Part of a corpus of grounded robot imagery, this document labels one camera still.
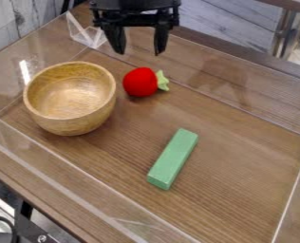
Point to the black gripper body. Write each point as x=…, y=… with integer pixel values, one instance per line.
x=135, y=13

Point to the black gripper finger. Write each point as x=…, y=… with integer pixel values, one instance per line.
x=117, y=37
x=161, y=36

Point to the green rectangular block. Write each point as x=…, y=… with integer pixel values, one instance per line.
x=172, y=159

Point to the brown wooden bowl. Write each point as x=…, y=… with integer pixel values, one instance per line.
x=70, y=97

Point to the red plush strawberry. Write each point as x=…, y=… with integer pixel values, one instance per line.
x=142, y=82

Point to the clear acrylic corner bracket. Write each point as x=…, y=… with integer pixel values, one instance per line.
x=91, y=37

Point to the clear acrylic tray wall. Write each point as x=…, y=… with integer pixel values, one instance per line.
x=87, y=207

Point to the black table leg bracket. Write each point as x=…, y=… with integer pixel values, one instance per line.
x=18, y=228

